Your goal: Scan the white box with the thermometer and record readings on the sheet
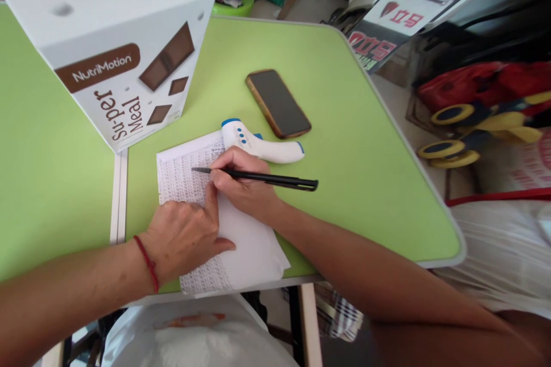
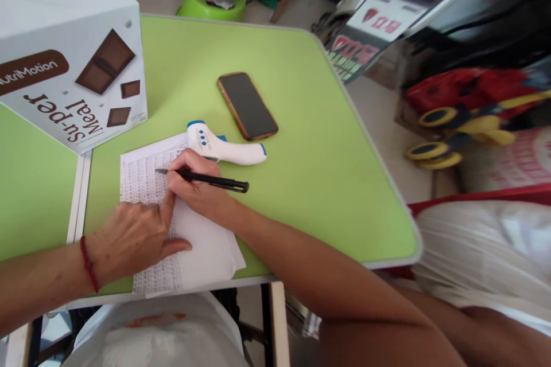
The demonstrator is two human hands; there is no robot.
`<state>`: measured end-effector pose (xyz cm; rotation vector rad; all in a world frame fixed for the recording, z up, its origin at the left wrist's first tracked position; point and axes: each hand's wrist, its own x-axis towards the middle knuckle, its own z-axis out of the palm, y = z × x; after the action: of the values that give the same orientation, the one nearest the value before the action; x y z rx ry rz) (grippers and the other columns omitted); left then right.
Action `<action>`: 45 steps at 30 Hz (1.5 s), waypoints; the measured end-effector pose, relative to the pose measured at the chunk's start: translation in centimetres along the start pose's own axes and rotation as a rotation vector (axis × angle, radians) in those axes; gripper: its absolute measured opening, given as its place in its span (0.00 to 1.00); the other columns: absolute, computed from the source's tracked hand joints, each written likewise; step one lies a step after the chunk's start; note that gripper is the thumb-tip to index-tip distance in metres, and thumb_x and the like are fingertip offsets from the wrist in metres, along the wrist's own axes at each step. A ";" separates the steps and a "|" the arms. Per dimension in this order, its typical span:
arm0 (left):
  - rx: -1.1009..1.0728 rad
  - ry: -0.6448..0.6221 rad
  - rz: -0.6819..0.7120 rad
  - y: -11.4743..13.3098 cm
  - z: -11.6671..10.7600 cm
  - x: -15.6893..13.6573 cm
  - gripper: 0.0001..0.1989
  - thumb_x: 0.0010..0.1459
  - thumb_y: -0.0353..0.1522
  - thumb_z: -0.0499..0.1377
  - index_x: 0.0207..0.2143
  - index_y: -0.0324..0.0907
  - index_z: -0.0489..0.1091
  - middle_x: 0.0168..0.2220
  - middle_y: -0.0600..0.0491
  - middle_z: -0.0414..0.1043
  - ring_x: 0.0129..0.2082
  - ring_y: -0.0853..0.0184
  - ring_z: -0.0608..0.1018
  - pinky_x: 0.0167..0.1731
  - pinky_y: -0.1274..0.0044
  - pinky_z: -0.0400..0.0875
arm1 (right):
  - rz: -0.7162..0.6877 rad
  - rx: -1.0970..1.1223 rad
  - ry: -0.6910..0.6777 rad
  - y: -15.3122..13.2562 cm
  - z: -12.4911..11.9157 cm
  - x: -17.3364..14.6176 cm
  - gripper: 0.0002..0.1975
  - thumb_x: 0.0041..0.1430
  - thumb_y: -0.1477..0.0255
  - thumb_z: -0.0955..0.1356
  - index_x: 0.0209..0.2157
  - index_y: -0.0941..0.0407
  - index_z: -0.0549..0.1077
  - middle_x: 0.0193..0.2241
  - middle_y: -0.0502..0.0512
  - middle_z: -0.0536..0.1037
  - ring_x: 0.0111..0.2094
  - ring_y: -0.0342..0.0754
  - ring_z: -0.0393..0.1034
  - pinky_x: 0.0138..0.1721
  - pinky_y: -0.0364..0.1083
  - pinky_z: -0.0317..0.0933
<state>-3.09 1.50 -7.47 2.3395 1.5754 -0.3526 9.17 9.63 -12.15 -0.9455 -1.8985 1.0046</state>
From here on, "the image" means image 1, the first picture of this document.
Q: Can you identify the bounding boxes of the person's left thumb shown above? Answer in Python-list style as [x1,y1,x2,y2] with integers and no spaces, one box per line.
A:
[214,236,237,256]

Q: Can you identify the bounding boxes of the person's body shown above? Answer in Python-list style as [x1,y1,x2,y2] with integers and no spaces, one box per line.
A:
[102,291,302,367]

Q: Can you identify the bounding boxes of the person's right hand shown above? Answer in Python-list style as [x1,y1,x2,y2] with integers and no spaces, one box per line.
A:
[209,145,281,227]

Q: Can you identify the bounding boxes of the person's left hand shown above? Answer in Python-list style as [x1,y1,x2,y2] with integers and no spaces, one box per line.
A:
[141,181,237,294]

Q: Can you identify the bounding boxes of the black pen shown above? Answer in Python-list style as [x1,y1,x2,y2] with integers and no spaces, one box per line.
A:
[191,166,320,192]

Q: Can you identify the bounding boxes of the smartphone in brown case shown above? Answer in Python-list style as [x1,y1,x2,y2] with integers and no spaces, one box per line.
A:
[245,69,312,140]

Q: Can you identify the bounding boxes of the white plastic bag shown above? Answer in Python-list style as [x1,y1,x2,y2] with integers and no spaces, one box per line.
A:
[430,200,551,314]

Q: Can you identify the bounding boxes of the red plastic bag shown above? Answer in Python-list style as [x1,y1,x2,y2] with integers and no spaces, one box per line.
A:
[414,60,551,118]

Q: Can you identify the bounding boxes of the person's right thumb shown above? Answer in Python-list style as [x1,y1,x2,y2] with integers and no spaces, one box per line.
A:
[212,170,244,194]

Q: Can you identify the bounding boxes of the white handwritten paper sheet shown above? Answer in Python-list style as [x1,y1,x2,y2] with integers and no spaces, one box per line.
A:
[156,130,292,299]

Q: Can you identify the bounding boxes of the white and blue infrared thermometer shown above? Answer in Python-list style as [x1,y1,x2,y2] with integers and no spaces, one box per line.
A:
[220,118,307,165]

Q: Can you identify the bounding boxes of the plaid cloth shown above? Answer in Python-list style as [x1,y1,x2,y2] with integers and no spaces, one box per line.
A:
[315,280,372,338]

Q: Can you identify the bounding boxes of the yellow and blue wheeled toy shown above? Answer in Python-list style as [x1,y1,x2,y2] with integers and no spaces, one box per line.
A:
[416,91,551,170]

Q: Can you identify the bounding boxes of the green plastic stool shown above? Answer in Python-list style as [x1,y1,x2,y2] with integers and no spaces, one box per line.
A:
[211,0,256,18]

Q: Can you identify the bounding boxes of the person's right index finger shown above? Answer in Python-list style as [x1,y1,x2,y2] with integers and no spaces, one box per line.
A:
[209,145,259,170]

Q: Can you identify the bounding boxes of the person's left index finger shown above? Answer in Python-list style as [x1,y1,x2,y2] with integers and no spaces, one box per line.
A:
[201,181,221,214]

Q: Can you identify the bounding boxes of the white bag with red trim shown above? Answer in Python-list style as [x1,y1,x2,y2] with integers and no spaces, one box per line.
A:
[443,126,551,209]

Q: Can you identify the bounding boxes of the white carton with brown print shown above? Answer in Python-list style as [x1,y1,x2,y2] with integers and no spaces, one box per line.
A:
[0,0,217,155]

